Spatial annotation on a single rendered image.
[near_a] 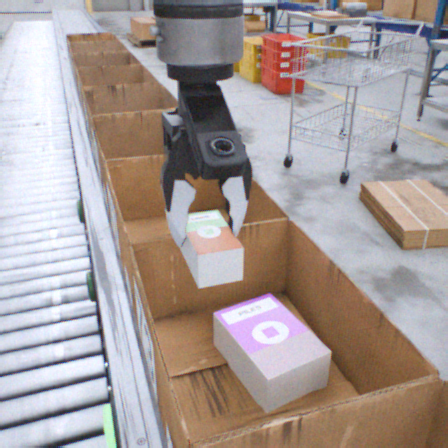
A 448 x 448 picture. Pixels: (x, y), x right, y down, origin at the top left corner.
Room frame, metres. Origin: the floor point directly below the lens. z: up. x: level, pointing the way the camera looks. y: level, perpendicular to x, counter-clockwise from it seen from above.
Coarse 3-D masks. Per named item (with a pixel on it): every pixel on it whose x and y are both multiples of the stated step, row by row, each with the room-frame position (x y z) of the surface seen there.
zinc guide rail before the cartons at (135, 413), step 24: (72, 96) 2.30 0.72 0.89; (72, 120) 1.90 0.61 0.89; (96, 192) 1.21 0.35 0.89; (96, 216) 1.07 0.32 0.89; (96, 240) 0.95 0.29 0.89; (96, 264) 0.85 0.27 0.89; (120, 288) 0.76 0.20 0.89; (120, 312) 0.69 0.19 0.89; (120, 336) 0.63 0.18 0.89; (120, 360) 0.57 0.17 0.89; (120, 384) 0.52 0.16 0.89; (144, 384) 0.52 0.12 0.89; (120, 408) 0.48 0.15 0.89; (144, 408) 0.48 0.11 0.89; (120, 432) 0.44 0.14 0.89; (144, 432) 0.44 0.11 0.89
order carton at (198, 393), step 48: (240, 240) 0.73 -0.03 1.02; (288, 240) 0.75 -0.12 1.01; (144, 288) 0.67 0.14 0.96; (192, 288) 0.70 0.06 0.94; (240, 288) 0.72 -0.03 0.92; (288, 288) 0.74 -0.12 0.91; (336, 288) 0.59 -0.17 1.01; (192, 336) 0.63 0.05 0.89; (336, 336) 0.58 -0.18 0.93; (384, 336) 0.48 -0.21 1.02; (192, 384) 0.53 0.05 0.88; (240, 384) 0.53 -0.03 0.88; (336, 384) 0.52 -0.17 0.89; (384, 384) 0.46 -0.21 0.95; (192, 432) 0.44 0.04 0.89
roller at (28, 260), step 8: (64, 248) 1.14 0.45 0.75; (72, 248) 1.14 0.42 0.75; (80, 248) 1.14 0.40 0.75; (16, 256) 1.10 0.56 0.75; (24, 256) 1.10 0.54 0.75; (32, 256) 1.10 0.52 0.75; (40, 256) 1.10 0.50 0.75; (48, 256) 1.11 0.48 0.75; (56, 256) 1.11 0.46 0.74; (64, 256) 1.12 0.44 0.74; (72, 256) 1.12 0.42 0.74; (80, 256) 1.12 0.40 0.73; (88, 256) 1.13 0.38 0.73; (0, 264) 1.07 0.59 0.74; (8, 264) 1.07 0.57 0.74; (16, 264) 1.08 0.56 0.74; (24, 264) 1.08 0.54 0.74; (32, 264) 1.09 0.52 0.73; (40, 264) 1.09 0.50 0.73
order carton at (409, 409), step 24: (432, 384) 0.38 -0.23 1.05; (336, 408) 0.34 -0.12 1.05; (360, 408) 0.35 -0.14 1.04; (384, 408) 0.36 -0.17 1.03; (408, 408) 0.37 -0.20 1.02; (432, 408) 0.38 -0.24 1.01; (240, 432) 0.31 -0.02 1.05; (264, 432) 0.32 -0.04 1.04; (288, 432) 0.32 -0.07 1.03; (312, 432) 0.33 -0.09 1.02; (336, 432) 0.34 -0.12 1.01; (360, 432) 0.35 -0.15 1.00; (384, 432) 0.36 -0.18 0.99; (408, 432) 0.37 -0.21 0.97; (432, 432) 0.38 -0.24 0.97
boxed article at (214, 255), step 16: (192, 224) 0.52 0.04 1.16; (208, 224) 0.52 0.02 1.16; (224, 224) 0.52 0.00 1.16; (192, 240) 0.48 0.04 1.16; (208, 240) 0.48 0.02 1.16; (224, 240) 0.48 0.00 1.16; (192, 256) 0.47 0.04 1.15; (208, 256) 0.45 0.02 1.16; (224, 256) 0.46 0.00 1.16; (240, 256) 0.47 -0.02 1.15; (192, 272) 0.47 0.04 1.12; (208, 272) 0.45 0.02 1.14; (224, 272) 0.46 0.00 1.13; (240, 272) 0.47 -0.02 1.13
